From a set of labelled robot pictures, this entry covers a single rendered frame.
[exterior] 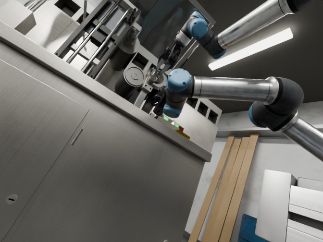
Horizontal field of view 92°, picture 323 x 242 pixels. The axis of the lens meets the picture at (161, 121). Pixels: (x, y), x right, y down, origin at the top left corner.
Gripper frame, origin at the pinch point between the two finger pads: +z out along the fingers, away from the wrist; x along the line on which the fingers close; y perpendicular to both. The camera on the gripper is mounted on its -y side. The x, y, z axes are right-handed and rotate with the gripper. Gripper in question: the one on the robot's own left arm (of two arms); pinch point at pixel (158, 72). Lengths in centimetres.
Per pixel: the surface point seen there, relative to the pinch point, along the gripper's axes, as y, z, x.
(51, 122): -56, 17, 25
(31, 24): 1, 20, 66
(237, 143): 149, 54, -249
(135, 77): -4.2, 9.1, 9.3
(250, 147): 123, 36, -247
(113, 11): 2.9, -9.9, 35.7
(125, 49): 5.0, 2.2, 22.1
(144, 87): -13.5, 7.8, 3.2
